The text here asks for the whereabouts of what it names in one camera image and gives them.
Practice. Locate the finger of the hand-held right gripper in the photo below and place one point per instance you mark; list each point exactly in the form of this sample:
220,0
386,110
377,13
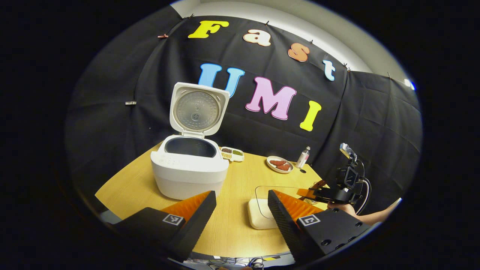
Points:
305,193

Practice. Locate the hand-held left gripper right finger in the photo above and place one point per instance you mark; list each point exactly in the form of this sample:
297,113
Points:
288,228

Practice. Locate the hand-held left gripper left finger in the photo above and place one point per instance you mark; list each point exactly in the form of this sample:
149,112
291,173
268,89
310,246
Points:
195,228

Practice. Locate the clear rice container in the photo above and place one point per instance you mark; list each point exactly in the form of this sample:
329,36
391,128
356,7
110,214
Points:
260,213

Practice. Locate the white rice cooker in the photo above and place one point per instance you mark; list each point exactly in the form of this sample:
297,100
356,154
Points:
187,176

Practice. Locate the brown meat slice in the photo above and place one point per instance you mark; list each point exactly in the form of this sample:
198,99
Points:
277,162
284,167

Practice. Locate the clear bottle pink label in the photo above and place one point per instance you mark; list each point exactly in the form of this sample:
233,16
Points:
302,158

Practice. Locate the white round plate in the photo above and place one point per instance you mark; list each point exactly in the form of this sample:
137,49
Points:
272,167

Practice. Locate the white divided grain tray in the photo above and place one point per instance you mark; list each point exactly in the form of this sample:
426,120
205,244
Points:
231,153

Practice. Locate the short ceiling light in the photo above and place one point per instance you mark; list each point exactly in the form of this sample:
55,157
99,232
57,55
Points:
410,84

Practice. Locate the black backdrop cloth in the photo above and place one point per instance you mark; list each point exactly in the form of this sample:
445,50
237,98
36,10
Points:
112,112

